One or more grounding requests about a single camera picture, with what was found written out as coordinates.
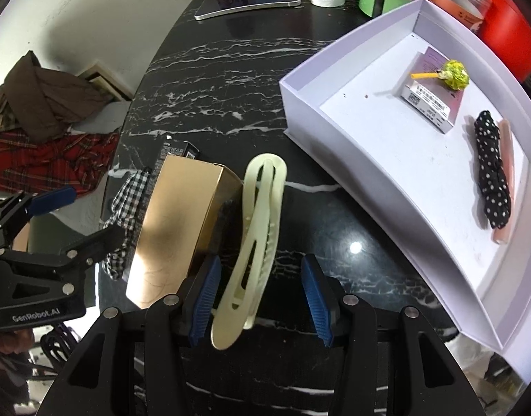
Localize cream plastic hair clip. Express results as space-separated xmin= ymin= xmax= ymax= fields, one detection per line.
xmin=211 ymin=153 xmax=288 ymax=350

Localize pink lip gloss tube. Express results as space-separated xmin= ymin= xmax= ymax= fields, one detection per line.
xmin=492 ymin=119 xmax=515 ymax=245

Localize black polka dot scrunchie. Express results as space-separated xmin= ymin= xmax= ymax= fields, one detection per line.
xmin=474 ymin=110 xmax=510 ymax=229

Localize purple eyes cosmetic box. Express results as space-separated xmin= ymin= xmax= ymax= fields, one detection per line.
xmin=400 ymin=47 xmax=463 ymax=133

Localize green lollipop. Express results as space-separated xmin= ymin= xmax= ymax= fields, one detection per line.
xmin=410 ymin=59 xmax=470 ymax=91

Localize person's left hand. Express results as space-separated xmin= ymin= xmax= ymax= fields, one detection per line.
xmin=0 ymin=329 xmax=34 ymax=355

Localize black white checkered scrunchie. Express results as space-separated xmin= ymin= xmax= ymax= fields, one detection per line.
xmin=102 ymin=168 xmax=151 ymax=280

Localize red plaid cloth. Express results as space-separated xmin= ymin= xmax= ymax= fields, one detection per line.
xmin=0 ymin=130 xmax=120 ymax=197

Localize brown cloth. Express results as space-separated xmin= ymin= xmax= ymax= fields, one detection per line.
xmin=0 ymin=51 xmax=114 ymax=143

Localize gold cardboard box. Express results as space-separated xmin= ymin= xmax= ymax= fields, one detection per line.
xmin=126 ymin=156 xmax=242 ymax=309

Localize white open gift box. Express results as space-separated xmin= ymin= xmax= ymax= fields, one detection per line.
xmin=280 ymin=0 xmax=531 ymax=381

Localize smartphone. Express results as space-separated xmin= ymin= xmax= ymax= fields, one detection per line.
xmin=194 ymin=0 xmax=302 ymax=21

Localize red cylindrical canister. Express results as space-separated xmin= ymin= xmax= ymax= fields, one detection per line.
xmin=479 ymin=0 xmax=531 ymax=82

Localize black cable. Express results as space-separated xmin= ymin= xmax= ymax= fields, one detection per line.
xmin=0 ymin=322 xmax=85 ymax=382

